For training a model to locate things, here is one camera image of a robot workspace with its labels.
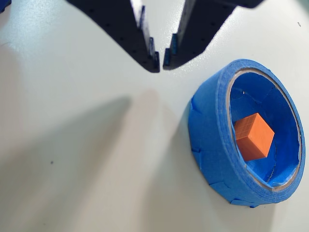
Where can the dark blue edge piece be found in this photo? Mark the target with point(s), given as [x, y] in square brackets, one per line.
[4, 3]

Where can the blue tape roll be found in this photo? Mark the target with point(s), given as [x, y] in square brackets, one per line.
[210, 135]

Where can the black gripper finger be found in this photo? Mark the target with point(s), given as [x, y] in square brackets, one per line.
[202, 26]
[125, 31]

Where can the orange cube block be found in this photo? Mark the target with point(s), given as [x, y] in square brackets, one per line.
[258, 140]

